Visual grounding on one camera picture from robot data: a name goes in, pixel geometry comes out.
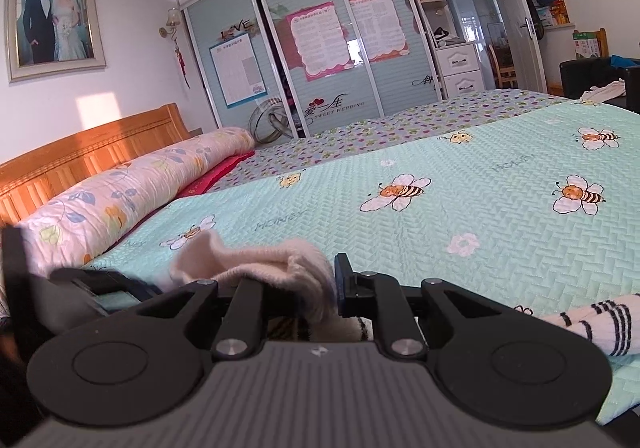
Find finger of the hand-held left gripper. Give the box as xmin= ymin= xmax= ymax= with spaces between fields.
xmin=47 ymin=267 xmax=168 ymax=318

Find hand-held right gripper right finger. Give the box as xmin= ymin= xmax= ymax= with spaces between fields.
xmin=334 ymin=252 xmax=505 ymax=363

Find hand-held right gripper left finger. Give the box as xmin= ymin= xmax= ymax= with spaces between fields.
xmin=131 ymin=277 xmax=273 ymax=363

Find white black-striped sweater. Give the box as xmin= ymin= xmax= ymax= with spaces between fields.
xmin=169 ymin=228 xmax=640 ymax=360

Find pale folded clothes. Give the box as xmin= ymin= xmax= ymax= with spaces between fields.
xmin=580 ymin=80 xmax=626 ymax=105

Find rolled floral quilt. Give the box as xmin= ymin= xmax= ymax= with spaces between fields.
xmin=15 ymin=126 xmax=257 ymax=269

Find red pillow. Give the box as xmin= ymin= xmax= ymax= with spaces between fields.
xmin=177 ymin=150 xmax=256 ymax=199

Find wooden bed headboard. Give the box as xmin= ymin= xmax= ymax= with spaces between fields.
xmin=0 ymin=103 xmax=192 ymax=229

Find purple floral bed sheet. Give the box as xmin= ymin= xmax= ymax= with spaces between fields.
xmin=205 ymin=88 xmax=571 ymax=194

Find sliding glass door wardrobe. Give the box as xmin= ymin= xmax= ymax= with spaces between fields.
xmin=171 ymin=0 xmax=443 ymax=140

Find red hanging ornament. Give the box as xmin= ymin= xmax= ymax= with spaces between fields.
xmin=172 ymin=40 xmax=192 ymax=90

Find white drawer cabinet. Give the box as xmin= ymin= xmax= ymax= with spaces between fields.
xmin=432 ymin=40 xmax=487 ymax=99

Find framed wedding photo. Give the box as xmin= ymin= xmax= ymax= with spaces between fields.
xmin=5 ymin=0 xmax=107 ymax=83

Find wooden dining chair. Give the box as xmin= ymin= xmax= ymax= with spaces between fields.
xmin=487 ymin=44 xmax=518 ymax=89

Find black armchair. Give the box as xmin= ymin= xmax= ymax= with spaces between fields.
xmin=559 ymin=55 xmax=640 ymax=114

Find green printed box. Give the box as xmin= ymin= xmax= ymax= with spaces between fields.
xmin=574 ymin=34 xmax=602 ymax=59

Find pile of colourful packets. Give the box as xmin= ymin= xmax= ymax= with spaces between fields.
xmin=540 ymin=0 xmax=571 ymax=27

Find small wooden chair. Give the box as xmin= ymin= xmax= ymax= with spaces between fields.
xmin=572 ymin=28 xmax=608 ymax=60

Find blue-framed wall chart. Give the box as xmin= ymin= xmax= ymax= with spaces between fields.
xmin=209 ymin=32 xmax=267 ymax=109

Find pink-bordered wall chart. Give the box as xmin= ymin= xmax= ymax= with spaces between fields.
xmin=286 ymin=2 xmax=351 ymax=81

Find orange-bordered wall chart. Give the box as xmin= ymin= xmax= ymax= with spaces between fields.
xmin=348 ymin=0 xmax=410 ymax=64

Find brass wall lamp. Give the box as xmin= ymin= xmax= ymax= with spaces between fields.
xmin=159 ymin=7 xmax=182 ymax=40

